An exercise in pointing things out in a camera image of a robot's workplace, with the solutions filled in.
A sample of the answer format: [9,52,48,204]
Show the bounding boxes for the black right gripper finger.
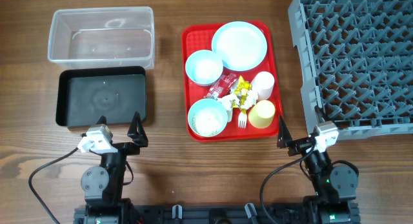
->
[277,116,293,148]
[314,105,327,123]

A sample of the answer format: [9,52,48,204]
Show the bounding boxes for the yellow plastic cup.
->
[248,100,276,128]

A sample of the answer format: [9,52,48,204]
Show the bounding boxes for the white plastic cup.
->
[251,71,275,100]

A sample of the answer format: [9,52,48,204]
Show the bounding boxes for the yellow snack wrapper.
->
[230,76,252,114]

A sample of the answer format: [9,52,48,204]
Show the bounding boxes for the white rice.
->
[192,109,223,137]

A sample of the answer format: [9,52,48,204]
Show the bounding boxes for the green bowl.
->
[187,98,228,137]

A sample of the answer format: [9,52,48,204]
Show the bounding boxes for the red snack wrapper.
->
[205,73,237,100]

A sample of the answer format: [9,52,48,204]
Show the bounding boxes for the white napkin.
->
[217,90,258,111]

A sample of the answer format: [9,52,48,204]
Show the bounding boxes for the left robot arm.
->
[74,112,148,224]

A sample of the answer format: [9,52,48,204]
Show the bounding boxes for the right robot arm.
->
[277,108,361,224]

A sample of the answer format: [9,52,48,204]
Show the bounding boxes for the grey dishwasher rack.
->
[288,0,412,140]

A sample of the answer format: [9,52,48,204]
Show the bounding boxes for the black plastic tray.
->
[55,66,146,127]

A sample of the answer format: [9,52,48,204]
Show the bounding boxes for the white plastic fork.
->
[237,109,248,128]

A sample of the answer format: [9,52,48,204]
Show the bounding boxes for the white plastic spoon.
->
[226,104,233,123]

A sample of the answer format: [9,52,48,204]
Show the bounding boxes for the red serving tray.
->
[181,21,283,142]

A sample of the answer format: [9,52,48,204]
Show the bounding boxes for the clear plastic bin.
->
[47,6,156,70]

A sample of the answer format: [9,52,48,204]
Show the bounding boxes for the light blue bowl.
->
[185,50,223,86]

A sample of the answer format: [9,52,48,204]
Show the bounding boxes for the light blue plate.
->
[211,21,268,72]

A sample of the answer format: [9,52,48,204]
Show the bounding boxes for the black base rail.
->
[73,203,361,224]

